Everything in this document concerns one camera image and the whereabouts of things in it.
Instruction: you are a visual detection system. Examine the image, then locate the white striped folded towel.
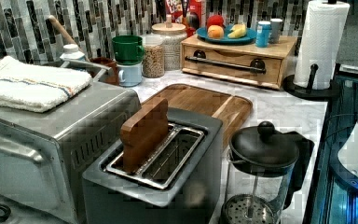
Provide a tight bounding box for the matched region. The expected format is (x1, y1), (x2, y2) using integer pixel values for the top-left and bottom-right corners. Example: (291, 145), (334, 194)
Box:
(0, 56), (92, 113)

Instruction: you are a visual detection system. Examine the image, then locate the large wooden cutting board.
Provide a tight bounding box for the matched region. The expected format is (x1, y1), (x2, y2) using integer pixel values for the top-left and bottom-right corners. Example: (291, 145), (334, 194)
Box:
(143, 84), (253, 148)

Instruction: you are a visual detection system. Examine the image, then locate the grey shaker can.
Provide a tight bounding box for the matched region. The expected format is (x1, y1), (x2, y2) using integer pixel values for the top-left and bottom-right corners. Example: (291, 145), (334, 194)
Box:
(268, 18), (282, 44)

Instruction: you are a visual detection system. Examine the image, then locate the blue plate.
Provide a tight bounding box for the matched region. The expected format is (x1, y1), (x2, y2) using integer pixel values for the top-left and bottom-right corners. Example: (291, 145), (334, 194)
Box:
(196, 26), (256, 45)

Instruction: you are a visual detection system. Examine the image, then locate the black drawer handle bar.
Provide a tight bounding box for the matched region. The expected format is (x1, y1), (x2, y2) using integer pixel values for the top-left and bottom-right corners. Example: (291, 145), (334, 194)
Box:
(185, 50), (267, 74)

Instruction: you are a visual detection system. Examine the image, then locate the black glass french press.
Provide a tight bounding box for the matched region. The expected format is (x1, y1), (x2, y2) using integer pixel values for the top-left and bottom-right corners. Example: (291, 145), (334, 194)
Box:
(219, 121), (314, 224)

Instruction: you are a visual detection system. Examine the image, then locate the orange plush fruit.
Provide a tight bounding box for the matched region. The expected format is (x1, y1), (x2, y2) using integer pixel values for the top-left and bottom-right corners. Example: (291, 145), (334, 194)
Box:
(207, 25), (224, 39)

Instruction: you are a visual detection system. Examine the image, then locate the blue white-capped can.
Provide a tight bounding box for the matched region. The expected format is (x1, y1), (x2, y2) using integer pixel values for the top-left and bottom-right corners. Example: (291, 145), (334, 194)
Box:
(255, 21), (271, 48)

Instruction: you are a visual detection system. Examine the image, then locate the white-capped blue bottle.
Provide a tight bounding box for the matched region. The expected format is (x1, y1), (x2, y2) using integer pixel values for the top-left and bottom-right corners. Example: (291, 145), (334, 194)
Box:
(60, 44), (86, 61)

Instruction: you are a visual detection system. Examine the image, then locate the glass jar with wooden lid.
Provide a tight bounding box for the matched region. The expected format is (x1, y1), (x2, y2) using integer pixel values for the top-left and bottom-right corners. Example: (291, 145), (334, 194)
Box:
(152, 14), (187, 71)

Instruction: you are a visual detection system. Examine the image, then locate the silver toaster oven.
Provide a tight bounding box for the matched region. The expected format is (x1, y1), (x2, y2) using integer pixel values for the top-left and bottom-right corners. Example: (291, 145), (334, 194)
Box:
(0, 60), (143, 224)

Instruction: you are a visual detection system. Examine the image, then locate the brown utensil pot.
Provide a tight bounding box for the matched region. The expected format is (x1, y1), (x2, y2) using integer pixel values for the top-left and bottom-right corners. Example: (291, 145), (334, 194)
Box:
(90, 57), (119, 86)

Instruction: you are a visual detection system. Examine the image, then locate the red Froot Loops box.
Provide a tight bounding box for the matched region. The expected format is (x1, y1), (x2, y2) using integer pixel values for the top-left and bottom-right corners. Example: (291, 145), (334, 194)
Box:
(164, 0), (206, 36)

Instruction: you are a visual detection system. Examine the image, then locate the grey two-slot toaster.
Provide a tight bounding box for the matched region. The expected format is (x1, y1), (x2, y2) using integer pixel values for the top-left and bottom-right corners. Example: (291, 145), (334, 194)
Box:
(83, 108), (223, 224)

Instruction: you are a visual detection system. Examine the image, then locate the yellow plush banana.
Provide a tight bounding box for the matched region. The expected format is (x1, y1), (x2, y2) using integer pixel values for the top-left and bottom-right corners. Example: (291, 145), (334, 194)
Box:
(227, 23), (247, 39)

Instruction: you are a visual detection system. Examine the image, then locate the glass jar of grains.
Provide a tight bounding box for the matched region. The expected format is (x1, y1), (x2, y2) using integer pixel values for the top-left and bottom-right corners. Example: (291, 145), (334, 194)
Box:
(142, 35), (165, 78)

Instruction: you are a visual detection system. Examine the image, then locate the black paper towel holder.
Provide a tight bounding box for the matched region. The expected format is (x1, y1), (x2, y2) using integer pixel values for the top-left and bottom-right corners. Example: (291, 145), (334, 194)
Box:
(282, 63), (340, 102)

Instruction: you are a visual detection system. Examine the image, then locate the red plush apple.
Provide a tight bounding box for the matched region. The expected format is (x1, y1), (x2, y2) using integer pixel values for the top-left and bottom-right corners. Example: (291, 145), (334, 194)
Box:
(206, 15), (224, 28)

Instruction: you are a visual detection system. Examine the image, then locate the light blue mug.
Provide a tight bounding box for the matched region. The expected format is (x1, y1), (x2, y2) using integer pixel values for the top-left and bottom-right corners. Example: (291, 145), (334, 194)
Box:
(117, 63), (143, 87)

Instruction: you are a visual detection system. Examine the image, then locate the small wooden board slice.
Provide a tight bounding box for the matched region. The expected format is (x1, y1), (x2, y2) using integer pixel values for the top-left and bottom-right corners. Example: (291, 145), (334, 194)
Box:
(120, 97), (168, 173)

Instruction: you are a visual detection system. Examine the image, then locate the green mug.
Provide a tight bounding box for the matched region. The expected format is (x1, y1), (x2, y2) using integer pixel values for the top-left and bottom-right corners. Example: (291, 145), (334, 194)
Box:
(112, 35), (145, 65)

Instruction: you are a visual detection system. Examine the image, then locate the white paper towel roll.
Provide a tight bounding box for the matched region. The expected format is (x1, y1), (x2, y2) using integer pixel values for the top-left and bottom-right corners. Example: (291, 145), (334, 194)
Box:
(294, 0), (350, 90)

